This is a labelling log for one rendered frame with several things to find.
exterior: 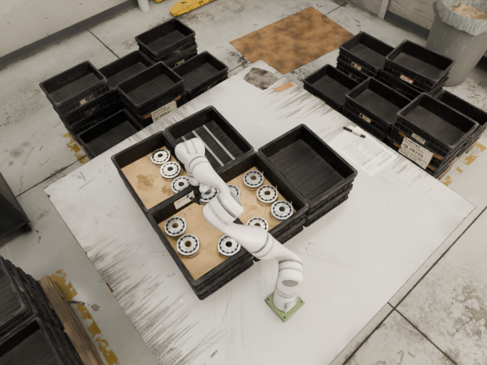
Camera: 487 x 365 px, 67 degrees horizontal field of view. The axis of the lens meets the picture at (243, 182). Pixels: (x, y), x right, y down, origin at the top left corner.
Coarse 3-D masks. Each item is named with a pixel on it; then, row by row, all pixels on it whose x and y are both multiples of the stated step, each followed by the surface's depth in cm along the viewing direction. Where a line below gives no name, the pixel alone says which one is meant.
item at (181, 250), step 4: (184, 236) 164; (188, 236) 164; (192, 236) 163; (180, 240) 162; (196, 240) 162; (180, 244) 161; (196, 244) 161; (180, 248) 160; (184, 248) 160; (192, 248) 160; (196, 248) 160; (180, 252) 159; (184, 252) 159; (188, 252) 159; (192, 252) 159
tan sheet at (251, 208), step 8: (256, 168) 187; (240, 176) 184; (232, 184) 182; (240, 184) 182; (264, 184) 181; (248, 192) 179; (256, 192) 179; (240, 200) 176; (248, 200) 176; (256, 200) 176; (248, 208) 174; (256, 208) 174; (264, 208) 173; (240, 216) 172; (248, 216) 171; (256, 216) 171; (264, 216) 171; (272, 224) 169
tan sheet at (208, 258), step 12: (192, 204) 176; (180, 216) 173; (192, 216) 173; (192, 228) 169; (204, 228) 169; (216, 228) 168; (204, 240) 165; (216, 240) 165; (204, 252) 162; (216, 252) 162; (192, 264) 159; (204, 264) 159; (216, 264) 159; (192, 276) 156
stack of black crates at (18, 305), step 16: (0, 256) 191; (0, 272) 197; (16, 272) 198; (0, 288) 192; (16, 288) 181; (32, 288) 205; (0, 304) 187; (16, 304) 187; (32, 304) 187; (48, 304) 215; (0, 320) 182; (16, 320) 178; (48, 320) 195; (0, 336) 177
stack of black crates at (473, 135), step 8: (440, 96) 280; (448, 96) 279; (456, 96) 274; (448, 104) 282; (456, 104) 277; (464, 104) 272; (472, 104) 269; (464, 112) 276; (472, 112) 271; (480, 112) 266; (480, 120) 269; (480, 128) 256; (472, 136) 252; (464, 144) 259; (472, 144) 275
